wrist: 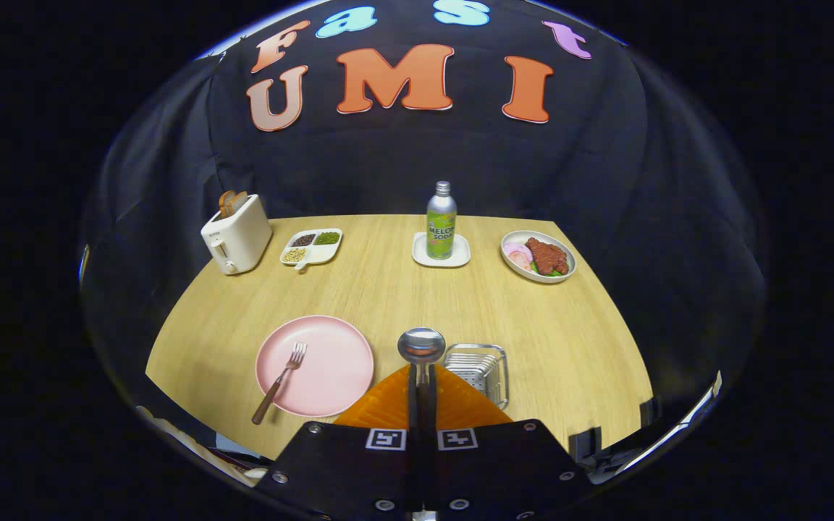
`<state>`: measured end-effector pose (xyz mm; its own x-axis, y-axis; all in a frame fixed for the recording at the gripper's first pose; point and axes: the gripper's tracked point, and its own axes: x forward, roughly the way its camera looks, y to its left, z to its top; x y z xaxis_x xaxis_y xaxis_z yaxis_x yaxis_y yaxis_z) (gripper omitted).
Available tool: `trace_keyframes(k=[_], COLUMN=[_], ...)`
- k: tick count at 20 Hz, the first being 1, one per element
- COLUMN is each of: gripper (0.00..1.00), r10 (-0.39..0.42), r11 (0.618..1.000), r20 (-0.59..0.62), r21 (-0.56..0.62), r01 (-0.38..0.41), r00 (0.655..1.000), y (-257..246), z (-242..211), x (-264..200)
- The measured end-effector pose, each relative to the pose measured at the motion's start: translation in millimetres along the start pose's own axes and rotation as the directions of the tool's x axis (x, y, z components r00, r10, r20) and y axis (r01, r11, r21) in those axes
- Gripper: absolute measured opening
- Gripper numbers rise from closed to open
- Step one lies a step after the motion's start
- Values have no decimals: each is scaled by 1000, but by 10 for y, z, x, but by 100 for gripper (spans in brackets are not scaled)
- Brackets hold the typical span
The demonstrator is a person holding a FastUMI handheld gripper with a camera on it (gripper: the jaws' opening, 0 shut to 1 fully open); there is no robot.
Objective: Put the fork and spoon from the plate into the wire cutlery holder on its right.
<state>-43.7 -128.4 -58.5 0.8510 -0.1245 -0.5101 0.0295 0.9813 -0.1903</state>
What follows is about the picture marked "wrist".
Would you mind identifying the white square coaster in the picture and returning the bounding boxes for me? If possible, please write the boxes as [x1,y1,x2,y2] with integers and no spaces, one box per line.
[412,232,471,268]

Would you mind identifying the green soda bottle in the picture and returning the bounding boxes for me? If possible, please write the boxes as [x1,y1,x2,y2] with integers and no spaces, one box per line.
[426,181,458,261]

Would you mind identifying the wooden handled metal spoon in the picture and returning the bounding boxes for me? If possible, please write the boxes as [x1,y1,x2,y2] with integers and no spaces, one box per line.
[397,328,447,435]

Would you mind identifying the wooden handled metal fork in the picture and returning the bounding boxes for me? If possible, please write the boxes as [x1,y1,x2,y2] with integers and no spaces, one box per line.
[251,342,308,425]

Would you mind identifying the white round food plate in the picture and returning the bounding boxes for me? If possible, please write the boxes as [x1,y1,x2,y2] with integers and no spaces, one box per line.
[500,230,577,284]

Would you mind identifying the metal wire cutlery rack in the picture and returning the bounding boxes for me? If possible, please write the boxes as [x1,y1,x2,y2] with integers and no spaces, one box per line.
[443,343,510,410]

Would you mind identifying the cream white toaster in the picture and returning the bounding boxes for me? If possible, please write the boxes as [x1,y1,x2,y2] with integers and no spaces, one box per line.
[201,193,273,276]

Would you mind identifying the red meat piece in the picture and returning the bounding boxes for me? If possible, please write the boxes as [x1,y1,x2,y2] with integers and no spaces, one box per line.
[526,237,570,276]

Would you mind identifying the pink ham slices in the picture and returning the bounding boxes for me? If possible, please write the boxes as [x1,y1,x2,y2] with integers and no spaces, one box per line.
[502,242,534,272]

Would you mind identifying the white divided snack dish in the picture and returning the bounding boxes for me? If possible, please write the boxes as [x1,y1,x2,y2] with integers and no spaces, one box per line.
[279,228,343,271]

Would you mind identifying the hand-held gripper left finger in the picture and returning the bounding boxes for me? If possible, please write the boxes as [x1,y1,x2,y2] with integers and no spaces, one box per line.
[254,362,425,521]

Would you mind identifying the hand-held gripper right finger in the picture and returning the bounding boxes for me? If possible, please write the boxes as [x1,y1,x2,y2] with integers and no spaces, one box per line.
[424,362,595,521]

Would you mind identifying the black backdrop cloth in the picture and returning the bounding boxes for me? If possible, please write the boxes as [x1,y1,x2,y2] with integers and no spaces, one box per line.
[80,0,769,435]

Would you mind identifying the pink round plate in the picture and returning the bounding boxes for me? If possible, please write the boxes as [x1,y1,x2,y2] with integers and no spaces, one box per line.
[255,315,375,418]

